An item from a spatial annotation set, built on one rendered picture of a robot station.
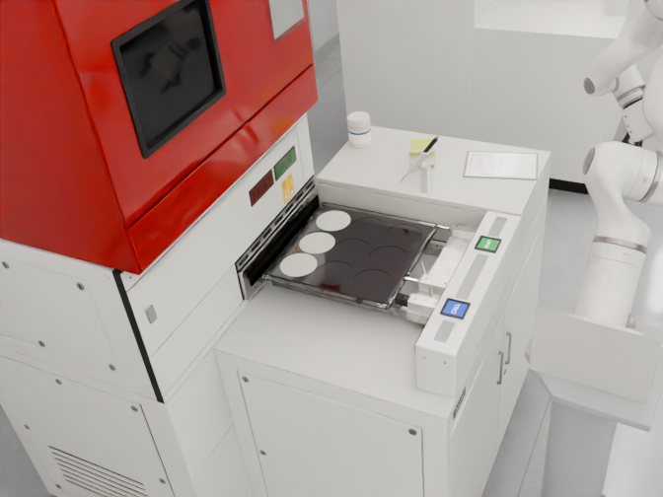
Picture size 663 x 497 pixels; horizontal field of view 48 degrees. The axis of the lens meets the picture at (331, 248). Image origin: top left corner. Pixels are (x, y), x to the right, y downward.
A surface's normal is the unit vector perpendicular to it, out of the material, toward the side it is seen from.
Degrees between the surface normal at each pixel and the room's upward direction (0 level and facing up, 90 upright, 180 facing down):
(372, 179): 0
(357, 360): 0
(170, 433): 90
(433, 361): 90
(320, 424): 90
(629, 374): 90
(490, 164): 0
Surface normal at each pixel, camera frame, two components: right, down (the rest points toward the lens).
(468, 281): -0.10, -0.79
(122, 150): 0.89, 0.20
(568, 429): -0.71, 0.48
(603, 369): -0.48, 0.57
